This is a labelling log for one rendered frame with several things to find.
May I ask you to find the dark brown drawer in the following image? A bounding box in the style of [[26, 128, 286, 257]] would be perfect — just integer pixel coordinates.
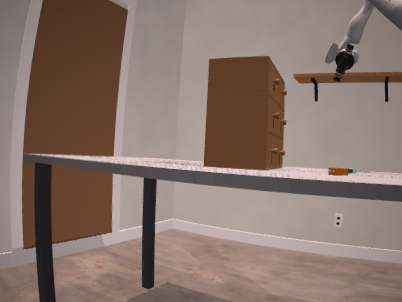
[[269, 60, 280, 101], [277, 105, 286, 137], [266, 133, 278, 168], [275, 137, 285, 167], [278, 74, 287, 109], [268, 96, 279, 134]]

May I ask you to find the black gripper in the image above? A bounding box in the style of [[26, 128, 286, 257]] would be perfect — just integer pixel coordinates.
[[333, 44, 354, 82]]

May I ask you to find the brown wooden chest of drawers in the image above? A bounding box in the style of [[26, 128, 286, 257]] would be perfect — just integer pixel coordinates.
[[204, 56, 284, 170]]

